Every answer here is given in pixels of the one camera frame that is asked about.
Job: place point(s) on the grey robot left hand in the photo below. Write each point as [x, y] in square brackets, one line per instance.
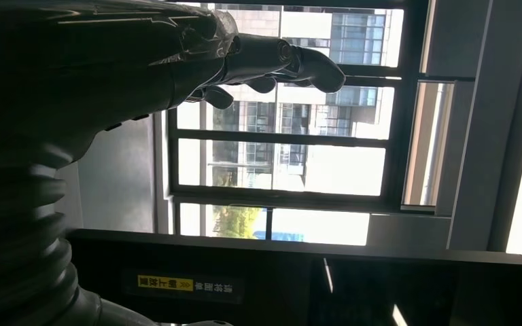
[85, 67]

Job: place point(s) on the black inbound scanner machine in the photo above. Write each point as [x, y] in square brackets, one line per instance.
[378, 288]

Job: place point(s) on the black yellow label sticker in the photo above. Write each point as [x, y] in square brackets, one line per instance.
[166, 283]

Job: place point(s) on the dark window frame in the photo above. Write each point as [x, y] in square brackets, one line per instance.
[288, 139]

